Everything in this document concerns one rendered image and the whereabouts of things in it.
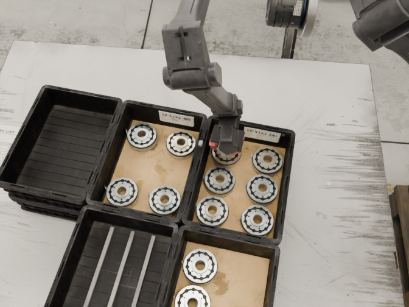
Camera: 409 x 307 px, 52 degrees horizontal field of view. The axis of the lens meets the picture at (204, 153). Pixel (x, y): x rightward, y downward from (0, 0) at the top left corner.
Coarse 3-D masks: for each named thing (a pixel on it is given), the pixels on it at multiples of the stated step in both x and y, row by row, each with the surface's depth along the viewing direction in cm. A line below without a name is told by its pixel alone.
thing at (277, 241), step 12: (216, 120) 141; (204, 132) 138; (288, 132) 138; (204, 144) 136; (288, 156) 134; (288, 168) 132; (192, 180) 130; (288, 180) 130; (192, 192) 128; (204, 228) 122; (216, 228) 122; (264, 240) 120; (276, 240) 120
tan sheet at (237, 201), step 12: (252, 144) 148; (240, 168) 143; (252, 168) 143; (216, 180) 141; (240, 180) 141; (276, 180) 141; (204, 192) 138; (240, 192) 139; (228, 204) 136; (240, 204) 137; (252, 204) 137; (276, 204) 137; (228, 216) 134; (228, 228) 132; (240, 228) 132
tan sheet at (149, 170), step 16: (160, 128) 151; (176, 128) 151; (128, 144) 147; (160, 144) 147; (128, 160) 144; (144, 160) 144; (160, 160) 144; (176, 160) 144; (128, 176) 141; (144, 176) 141; (160, 176) 141; (176, 176) 141; (144, 192) 138; (144, 208) 136
